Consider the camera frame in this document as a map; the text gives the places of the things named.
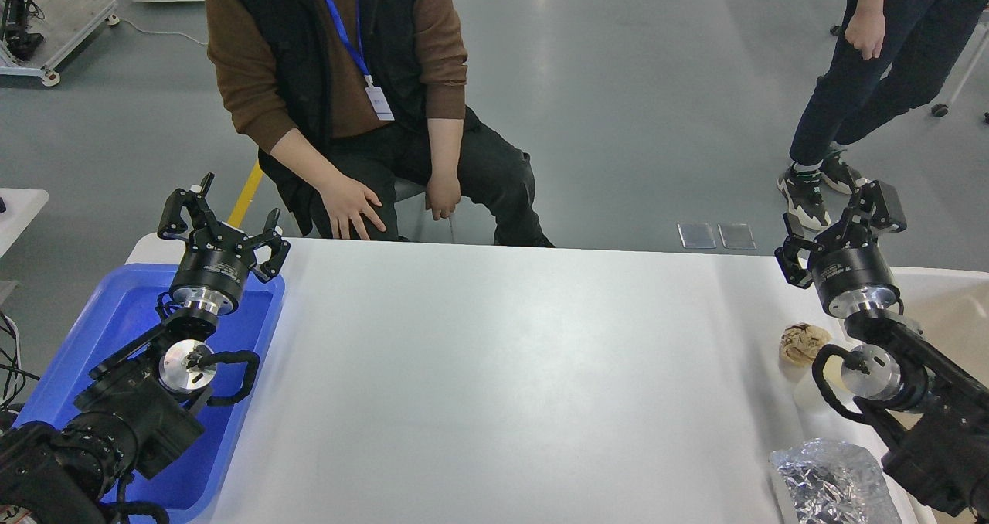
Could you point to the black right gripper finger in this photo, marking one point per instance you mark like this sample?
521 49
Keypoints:
787 255
874 207

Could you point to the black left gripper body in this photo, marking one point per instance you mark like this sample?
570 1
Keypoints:
213 270

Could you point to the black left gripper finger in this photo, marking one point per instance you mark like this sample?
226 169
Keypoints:
268 249
186 215

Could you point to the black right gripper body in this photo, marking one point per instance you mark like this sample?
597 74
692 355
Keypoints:
850 274

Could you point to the white paper cup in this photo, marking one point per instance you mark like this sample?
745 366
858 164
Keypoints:
808 396

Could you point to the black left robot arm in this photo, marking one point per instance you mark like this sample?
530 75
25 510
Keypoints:
139 413

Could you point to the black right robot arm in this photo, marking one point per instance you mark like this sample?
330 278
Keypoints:
931 415

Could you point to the right metal floor plate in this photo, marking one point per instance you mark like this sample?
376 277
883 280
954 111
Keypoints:
737 236

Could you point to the metal floor plate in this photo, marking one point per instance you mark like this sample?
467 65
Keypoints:
737 236
697 236

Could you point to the crumpled brown paper ball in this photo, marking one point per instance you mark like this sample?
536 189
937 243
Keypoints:
801 343

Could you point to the blue plastic bin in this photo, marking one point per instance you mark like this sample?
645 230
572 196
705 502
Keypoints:
121 308

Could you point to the left metal floor plate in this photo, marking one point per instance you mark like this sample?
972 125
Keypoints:
697 236

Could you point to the beige plastic bin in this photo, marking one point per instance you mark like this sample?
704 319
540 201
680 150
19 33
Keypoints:
951 306

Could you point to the white office chair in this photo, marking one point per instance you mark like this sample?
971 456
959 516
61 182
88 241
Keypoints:
960 76

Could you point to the white side table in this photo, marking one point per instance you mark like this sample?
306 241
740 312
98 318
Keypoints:
21 208

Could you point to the standing person dark jeans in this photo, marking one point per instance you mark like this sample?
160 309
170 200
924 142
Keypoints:
891 56

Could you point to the seated person brown sweater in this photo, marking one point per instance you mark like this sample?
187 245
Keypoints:
290 85

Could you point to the crumpled aluminium foil tray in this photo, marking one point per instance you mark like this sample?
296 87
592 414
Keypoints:
829 481

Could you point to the wheeled equipment base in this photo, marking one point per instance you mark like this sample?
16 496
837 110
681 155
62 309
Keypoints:
38 35

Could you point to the blue lanyard name badge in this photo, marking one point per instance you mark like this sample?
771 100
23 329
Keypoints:
376 96

